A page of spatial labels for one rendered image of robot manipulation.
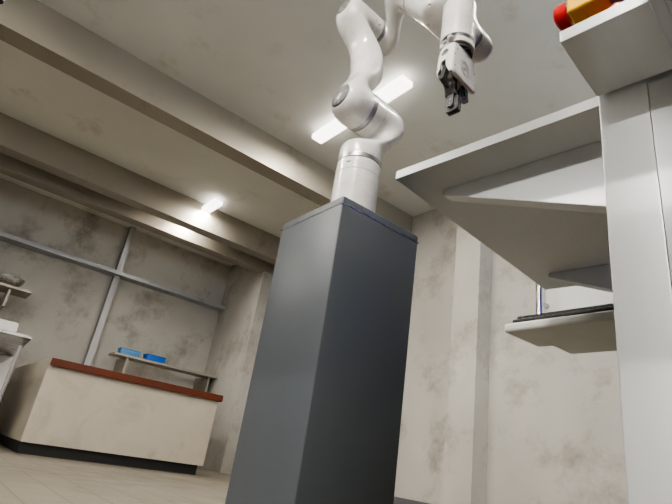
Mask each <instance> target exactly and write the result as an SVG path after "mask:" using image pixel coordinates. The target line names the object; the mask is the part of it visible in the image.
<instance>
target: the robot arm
mask: <svg viewBox="0 0 672 504"><path fill-rule="evenodd" d="M384 3H385V12H386V18H387V21H384V20H382V19H381V18H380V17H379V16H378V15H377V14H376V13H375V12H374V11H373V10H372V9H371V8H369V7H368V6H367V5H366V4H365V3H364V2H363V1H361V0H347V1H345V2H344V3H343V4H342V5H341V7H340V8H339V10H338V12H337V17H336V22H337V28H338V31H339V34H340V36H341V38H342V40H343V42H344V44H345V46H346V48H347V50H348V52H349V55H350V58H351V68H350V76H349V78H348V80H347V81H346V82H345V83H344V84H343V85H342V86H341V87H340V88H339V89H338V90H337V91H336V93H335V94H334V96H333V98H332V102H331V109H332V112H333V115H334V116H335V118H336V119H337V120H338V121H339V122H340V123H341V124H342V125H344V126H345V127H347V128H348V129H349V130H351V131H352V132H354V133H355V134H357V135H358V136H359V137H361V138H353V139H349V140H347V141H346V142H345V143H344V144H343V145H342V147H341V149H340V152H339V156H338V161H337V167H336V173H335V179H334V184H333V190H332V196H331V202H332V201H334V200H336V199H338V198H340V197H342V196H345V197H347V198H349V199H351V200H353V201H354V202H356V203H358V204H360V205H362V206H364V207H365V208H367V209H369V210H371V211H373V212H374V213H375V211H376V203H377V196H378V188H379V181H380V173H381V166H382V159H383V156H384V154H385V152H386V151H387V150H389V149H390V148H391V147H393V146H394V145H396V144H397V143H398V142H399V141H400V140H401V138H402V136H403V133H404V124H403V120H402V118H401V116H400V115H399V114H398V112H397V111H396V110H394V109H393V108H392V107H391V106H390V105H388V104H387V103H386V102H385V101H383V100H382V99H381V98H380V97H378V96H377V95H376V94H375V93H373V92H372V90H374V89H375V88H376V87H377V86H378V85H379V84H380V82H381V80H382V76H383V57H385V56H388V55H390V54H391V53H392V52H393V51H394V50H395V49H396V47H397V45H398V42H399V37H400V31H401V25H402V20H403V18H404V16H405V14H406V13H407V14H408V15H409V16H411V17H412V18H413V19H415V20H416V21H418V22H419V23H421V24H422V25H423V26H425V27H426V28H427V29H428V30H429V31H431V32H432V33H433V34H434V35H435V36H436V37H437V38H438V39H440V51H439V59H438V65H437V79H438V81H439V82H440V84H441V85H442V86H443V87H444V92H445V98H446V105H445V113H446V114H448V116H452V115H454V114H456V113H459V112H460V111H461V103H462V104H466V103H468V102H469V100H468V92H469V93H470V94H471V95H472V94H474V92H475V71H474V64H473V63H480V62H483V61H484V60H486V59H487V58H488V57H489V56H490V54H491V52H492V48H493V45H492V41H491V38H490V37H489V36H488V34H487V33H486V32H485V31H484V30H483V29H482V28H481V26H480V25H479V23H478V20H477V5H476V2H475V1H474V0H384Z"/></svg>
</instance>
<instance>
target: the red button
mask: <svg viewBox="0 0 672 504"><path fill-rule="evenodd" d="M553 18H554V22H555V25H556V26H557V28H558V29H559V30H560V31H563V30H565V29H567V28H569V27H571V26H573V25H575V24H574V22H573V21H572V19H571V18H570V16H569V15H568V13H567V2H564V3H562V4H560V5H558V6H557V7H556V8H555V9H554V12H553Z"/></svg>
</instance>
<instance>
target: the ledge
mask: <svg viewBox="0 0 672 504"><path fill-rule="evenodd" d="M560 43H561V45H562V46H563V48H564V49H565V51H566V52H567V54H568V55H569V57H570V58H571V59H572V61H573V62H574V64H575V65H576V67H577V68H578V70H579V71H580V73H581V74H582V76H583V77H584V79H585V80H586V82H587V83H588V85H589V86H590V88H591V89H592V90H593V92H594V93H595V95H596V96H597V97H598V96H600V95H603V94H606V93H608V92H611V91H614V90H616V89H619V88H622V87H625V86H627V85H630V84H633V83H635V82H638V81H641V80H643V79H646V78H649V77H651V76H654V75H657V74H659V73H662V72H665V71H667V70H670V69H672V50H671V48H670V46H669V44H668V41H667V39H666V37H665V35H664V33H663V31H662V29H661V26H660V24H659V22H658V20H657V18H656V16H655V14H654V12H653V9H652V7H651V5H650V3H649V1H648V0H625V1H623V2H621V3H619V4H617V5H615V6H613V7H611V8H609V9H607V10H604V11H602V12H600V13H598V14H596V15H594V16H592V17H590V18H588V19H586V20H584V21H582V22H580V23H577V24H575V25H573V26H571V27H569V28H567V29H565V30H563V31H561V32H560Z"/></svg>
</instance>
